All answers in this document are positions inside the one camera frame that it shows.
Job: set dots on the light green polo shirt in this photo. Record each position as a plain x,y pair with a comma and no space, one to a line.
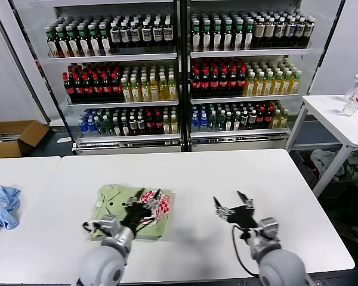
107,199

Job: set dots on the beige-label dark bottle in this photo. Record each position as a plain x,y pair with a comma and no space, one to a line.
270,30
259,31

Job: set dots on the dark white-label drink bottle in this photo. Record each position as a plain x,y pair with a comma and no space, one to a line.
252,119
140,126
132,126
244,119

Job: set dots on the green-cap dark tea bottle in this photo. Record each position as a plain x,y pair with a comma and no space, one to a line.
63,44
239,37
105,41
249,36
95,42
84,43
196,37
52,44
228,37
73,43
217,37
207,37

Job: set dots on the pale grey cloth heap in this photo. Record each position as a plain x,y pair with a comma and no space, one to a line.
325,161

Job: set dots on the open cardboard box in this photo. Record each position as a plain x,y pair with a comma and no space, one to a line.
30,134

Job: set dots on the red-cap cola bottle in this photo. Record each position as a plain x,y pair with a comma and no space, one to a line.
242,80
260,118
205,81
77,85
107,84
196,82
87,85
97,85
214,81
223,81
233,80
268,118
68,86
157,124
148,125
116,84

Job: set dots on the blue water bottle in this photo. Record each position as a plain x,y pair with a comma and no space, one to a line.
195,122
203,122
92,126
83,126

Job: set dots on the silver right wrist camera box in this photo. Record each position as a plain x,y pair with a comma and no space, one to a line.
269,228

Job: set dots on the white-cap blue-label dark bottle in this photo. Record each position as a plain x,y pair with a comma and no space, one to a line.
135,35
115,36
309,28
280,30
146,34
157,34
290,29
125,35
299,29
167,33

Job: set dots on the white-label clear bottle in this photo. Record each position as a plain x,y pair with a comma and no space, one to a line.
229,121
237,120
124,127
116,127

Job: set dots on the white side table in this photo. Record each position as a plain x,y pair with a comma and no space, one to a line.
331,119

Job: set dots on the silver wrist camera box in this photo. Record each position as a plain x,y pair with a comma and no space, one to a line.
110,223
269,228

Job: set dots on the beverage display cabinet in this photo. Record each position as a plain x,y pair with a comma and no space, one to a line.
113,56
250,52

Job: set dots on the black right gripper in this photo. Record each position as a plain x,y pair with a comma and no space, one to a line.
243,217

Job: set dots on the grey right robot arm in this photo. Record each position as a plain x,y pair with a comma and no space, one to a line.
280,265

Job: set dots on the yellow green-cap tea bottle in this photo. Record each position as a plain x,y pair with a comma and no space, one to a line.
163,88
144,90
296,82
126,90
287,83
250,85
268,84
277,83
172,88
135,90
153,89
259,84

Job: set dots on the white paper scrap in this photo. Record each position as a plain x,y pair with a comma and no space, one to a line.
65,140

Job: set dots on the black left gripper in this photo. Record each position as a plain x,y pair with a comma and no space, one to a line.
135,217

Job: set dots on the small yellow drink bottle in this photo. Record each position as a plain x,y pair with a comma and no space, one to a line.
174,124
166,125
283,118
276,119

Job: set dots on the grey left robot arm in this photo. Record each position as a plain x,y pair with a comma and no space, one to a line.
101,265

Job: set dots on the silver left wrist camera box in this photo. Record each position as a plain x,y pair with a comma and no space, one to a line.
110,223

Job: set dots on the crumpled light blue shirt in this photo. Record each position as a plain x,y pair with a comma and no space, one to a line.
3,205

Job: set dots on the silver metal rods bundle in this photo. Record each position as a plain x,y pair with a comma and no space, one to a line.
6,136

